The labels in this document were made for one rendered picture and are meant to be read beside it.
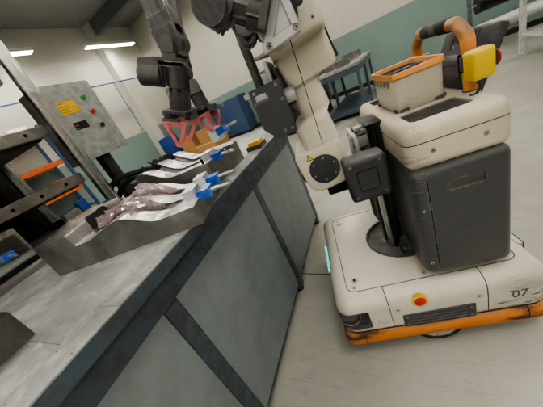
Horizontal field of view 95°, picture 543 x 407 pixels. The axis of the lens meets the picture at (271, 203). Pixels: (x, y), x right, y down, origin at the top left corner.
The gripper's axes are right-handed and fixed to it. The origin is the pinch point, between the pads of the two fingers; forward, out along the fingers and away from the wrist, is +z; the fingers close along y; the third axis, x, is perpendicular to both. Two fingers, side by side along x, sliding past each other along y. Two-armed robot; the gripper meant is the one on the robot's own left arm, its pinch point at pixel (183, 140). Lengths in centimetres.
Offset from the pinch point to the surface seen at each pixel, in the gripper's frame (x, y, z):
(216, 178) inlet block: 9.7, 0.4, 10.7
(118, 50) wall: -514, -787, -41
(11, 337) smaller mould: -19, 46, 29
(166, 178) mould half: -16.3, -17.2, 20.8
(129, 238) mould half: -10.2, 19.0, 23.3
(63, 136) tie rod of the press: -75, -39, 14
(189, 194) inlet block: 5.1, 11.9, 11.3
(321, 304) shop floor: 56, -18, 83
